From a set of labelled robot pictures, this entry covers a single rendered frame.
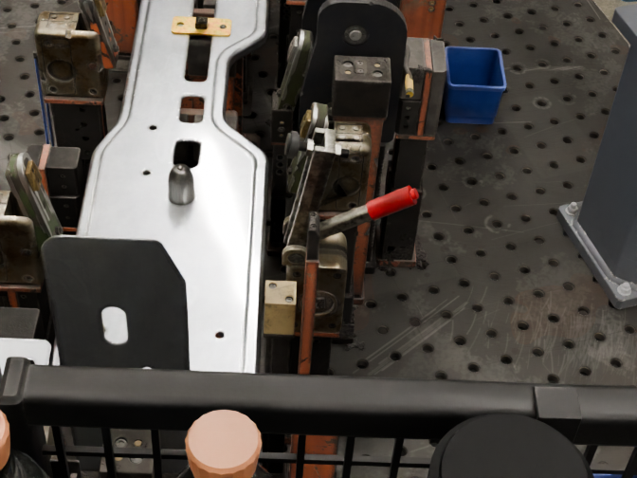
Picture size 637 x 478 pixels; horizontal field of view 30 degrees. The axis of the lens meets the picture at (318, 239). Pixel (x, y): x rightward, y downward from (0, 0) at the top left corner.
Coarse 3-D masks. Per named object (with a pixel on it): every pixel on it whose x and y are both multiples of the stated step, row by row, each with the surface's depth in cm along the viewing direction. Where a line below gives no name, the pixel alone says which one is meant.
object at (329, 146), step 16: (320, 128) 123; (288, 144) 121; (304, 144) 122; (320, 144) 123; (336, 144) 122; (320, 160) 121; (336, 160) 123; (304, 176) 127; (320, 176) 123; (304, 192) 125; (320, 192) 125; (304, 208) 126; (288, 224) 133; (304, 224) 128; (288, 240) 130; (304, 240) 130
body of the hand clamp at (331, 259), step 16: (320, 240) 135; (336, 240) 135; (320, 256) 133; (336, 256) 133; (288, 272) 133; (320, 272) 132; (336, 272) 132; (320, 288) 134; (336, 288) 134; (320, 304) 136; (336, 304) 136; (320, 320) 138; (336, 320) 138; (320, 336) 140; (336, 336) 140; (320, 352) 144; (320, 368) 146
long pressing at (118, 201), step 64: (192, 0) 173; (256, 0) 174; (128, 128) 153; (192, 128) 154; (128, 192) 145; (256, 192) 146; (192, 256) 139; (256, 256) 139; (192, 320) 132; (256, 320) 132
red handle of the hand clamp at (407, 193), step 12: (396, 192) 127; (408, 192) 127; (372, 204) 128; (384, 204) 128; (396, 204) 127; (408, 204) 127; (336, 216) 131; (348, 216) 130; (360, 216) 129; (372, 216) 128; (384, 216) 129; (324, 228) 130; (336, 228) 130; (348, 228) 130
